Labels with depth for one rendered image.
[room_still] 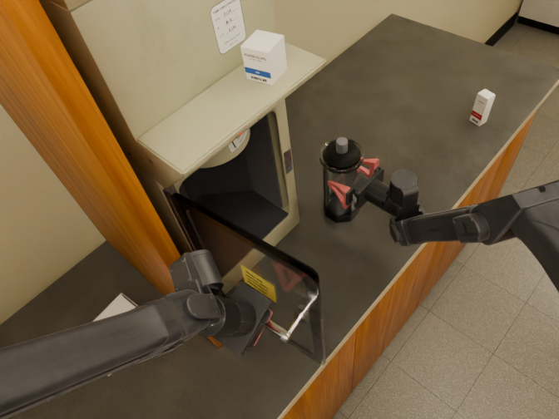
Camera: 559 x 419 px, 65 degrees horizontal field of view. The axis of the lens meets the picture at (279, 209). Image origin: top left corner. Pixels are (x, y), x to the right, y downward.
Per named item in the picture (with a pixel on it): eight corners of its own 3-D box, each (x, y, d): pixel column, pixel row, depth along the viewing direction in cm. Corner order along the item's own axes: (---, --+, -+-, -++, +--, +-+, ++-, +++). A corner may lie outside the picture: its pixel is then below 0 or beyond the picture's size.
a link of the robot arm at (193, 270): (150, 350, 58) (193, 319, 55) (126, 273, 63) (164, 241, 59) (211, 339, 68) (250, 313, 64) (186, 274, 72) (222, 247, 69)
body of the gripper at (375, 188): (353, 190, 104) (378, 205, 101) (378, 165, 108) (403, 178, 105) (352, 206, 109) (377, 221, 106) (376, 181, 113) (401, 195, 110)
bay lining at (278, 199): (159, 228, 118) (102, 130, 90) (228, 170, 128) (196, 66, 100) (220, 279, 107) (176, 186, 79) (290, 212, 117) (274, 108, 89)
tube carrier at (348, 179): (314, 209, 124) (310, 157, 107) (337, 185, 128) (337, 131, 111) (344, 228, 119) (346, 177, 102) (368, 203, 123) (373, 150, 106)
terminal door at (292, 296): (220, 293, 107) (170, 189, 76) (326, 365, 94) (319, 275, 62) (219, 295, 107) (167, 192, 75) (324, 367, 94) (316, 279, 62)
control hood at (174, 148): (155, 182, 74) (133, 140, 66) (284, 83, 87) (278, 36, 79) (199, 216, 69) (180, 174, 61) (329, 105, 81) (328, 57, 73)
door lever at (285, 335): (265, 297, 84) (264, 291, 82) (306, 323, 80) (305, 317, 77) (248, 319, 81) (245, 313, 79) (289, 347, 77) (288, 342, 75)
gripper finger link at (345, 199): (321, 179, 107) (353, 197, 103) (339, 161, 110) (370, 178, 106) (322, 195, 113) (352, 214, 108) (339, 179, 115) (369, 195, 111)
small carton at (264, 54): (246, 79, 72) (239, 46, 67) (261, 61, 75) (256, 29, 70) (272, 86, 70) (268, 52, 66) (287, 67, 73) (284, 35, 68)
